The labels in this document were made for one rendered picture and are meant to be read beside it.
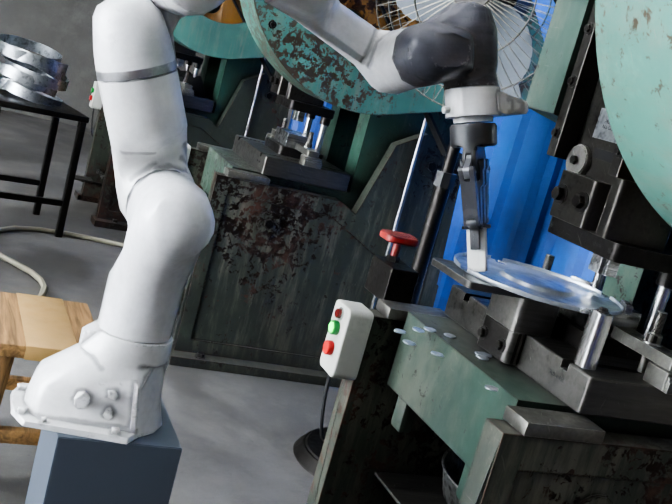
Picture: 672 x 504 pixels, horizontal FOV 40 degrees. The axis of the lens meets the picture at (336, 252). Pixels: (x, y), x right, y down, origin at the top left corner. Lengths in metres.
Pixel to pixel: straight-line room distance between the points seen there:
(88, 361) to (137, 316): 0.10
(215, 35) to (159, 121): 3.17
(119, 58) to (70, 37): 6.64
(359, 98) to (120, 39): 1.60
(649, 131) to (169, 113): 0.62
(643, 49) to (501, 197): 2.92
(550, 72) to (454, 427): 0.64
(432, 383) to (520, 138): 2.48
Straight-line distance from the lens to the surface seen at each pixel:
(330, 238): 3.10
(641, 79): 1.16
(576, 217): 1.58
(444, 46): 1.44
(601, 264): 1.65
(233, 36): 4.48
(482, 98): 1.48
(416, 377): 1.68
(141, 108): 1.29
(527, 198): 3.85
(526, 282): 1.55
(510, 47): 2.28
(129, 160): 1.37
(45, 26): 7.91
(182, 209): 1.26
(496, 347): 1.57
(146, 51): 1.29
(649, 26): 1.13
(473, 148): 1.48
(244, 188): 2.97
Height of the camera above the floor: 1.05
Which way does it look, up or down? 11 degrees down
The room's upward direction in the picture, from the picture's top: 15 degrees clockwise
